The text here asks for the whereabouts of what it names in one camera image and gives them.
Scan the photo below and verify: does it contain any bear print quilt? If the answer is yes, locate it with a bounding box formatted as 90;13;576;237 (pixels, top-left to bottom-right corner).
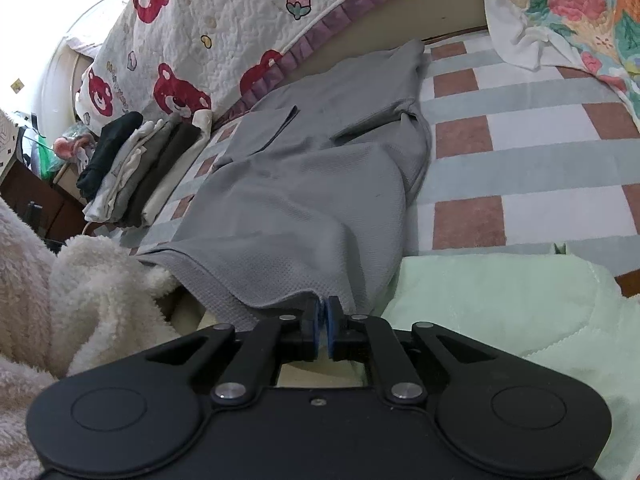
72;0;451;121

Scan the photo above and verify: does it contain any off-white folded garment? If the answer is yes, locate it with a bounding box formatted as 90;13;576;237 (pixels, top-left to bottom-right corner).
141;109;217;228

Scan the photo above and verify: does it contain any dark wooden cabinet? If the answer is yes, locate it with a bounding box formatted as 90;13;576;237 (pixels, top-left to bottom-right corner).
0;160;88;251

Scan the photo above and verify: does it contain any beige nightstand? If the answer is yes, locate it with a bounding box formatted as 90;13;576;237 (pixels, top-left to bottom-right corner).
52;160;91;203

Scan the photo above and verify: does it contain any grey shirt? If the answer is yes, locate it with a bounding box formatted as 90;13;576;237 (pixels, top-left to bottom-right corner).
135;39;433;333

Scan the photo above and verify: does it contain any white fluffy blanket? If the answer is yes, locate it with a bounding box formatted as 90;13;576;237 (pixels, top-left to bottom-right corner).
0;195;186;480

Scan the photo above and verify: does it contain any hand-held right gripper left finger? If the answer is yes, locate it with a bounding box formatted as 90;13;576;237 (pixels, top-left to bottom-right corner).
144;297;325;407

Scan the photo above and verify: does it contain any cream folded garment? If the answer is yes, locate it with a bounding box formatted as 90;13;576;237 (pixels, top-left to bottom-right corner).
102;132;168;223

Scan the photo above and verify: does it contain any checked bear print mat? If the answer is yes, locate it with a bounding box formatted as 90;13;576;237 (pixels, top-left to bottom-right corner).
82;30;640;281

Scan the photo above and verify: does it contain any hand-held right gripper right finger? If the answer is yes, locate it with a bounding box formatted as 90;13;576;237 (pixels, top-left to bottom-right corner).
326;296;497;407

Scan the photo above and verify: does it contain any light green blanket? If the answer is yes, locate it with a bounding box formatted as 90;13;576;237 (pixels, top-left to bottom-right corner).
372;242;640;480

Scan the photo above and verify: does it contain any green plastic bag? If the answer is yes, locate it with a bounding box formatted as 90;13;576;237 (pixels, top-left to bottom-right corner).
27;130;61;181

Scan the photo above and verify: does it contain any floral quilt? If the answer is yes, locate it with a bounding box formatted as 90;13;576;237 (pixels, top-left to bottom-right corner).
482;0;640;128

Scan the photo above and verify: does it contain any grey folded garment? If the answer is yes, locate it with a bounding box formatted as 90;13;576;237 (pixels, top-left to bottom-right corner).
117;112;183;226

